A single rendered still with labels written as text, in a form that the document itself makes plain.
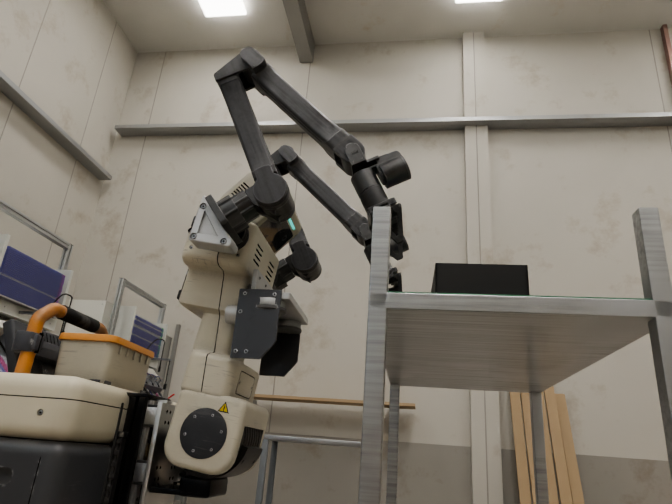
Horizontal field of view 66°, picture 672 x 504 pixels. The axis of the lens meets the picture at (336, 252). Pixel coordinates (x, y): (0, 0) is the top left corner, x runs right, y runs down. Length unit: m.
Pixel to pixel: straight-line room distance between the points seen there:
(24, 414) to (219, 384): 0.38
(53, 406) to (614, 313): 1.01
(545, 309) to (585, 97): 7.28
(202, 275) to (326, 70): 7.09
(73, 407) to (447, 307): 0.75
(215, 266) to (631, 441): 5.71
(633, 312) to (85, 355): 1.13
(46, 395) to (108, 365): 0.20
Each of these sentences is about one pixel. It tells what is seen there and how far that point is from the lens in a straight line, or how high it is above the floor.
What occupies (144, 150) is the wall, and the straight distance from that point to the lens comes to 8.36.
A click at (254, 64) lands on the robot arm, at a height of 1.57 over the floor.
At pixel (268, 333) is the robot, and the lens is 1.19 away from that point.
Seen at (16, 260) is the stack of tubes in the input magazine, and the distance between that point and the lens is 3.47.
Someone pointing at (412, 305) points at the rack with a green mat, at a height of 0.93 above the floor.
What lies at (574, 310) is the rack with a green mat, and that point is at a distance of 0.86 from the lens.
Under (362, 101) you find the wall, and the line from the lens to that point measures 7.82.
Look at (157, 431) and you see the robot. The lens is 1.29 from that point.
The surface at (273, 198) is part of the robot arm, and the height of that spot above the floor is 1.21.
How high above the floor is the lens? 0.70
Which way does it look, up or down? 21 degrees up
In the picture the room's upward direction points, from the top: 4 degrees clockwise
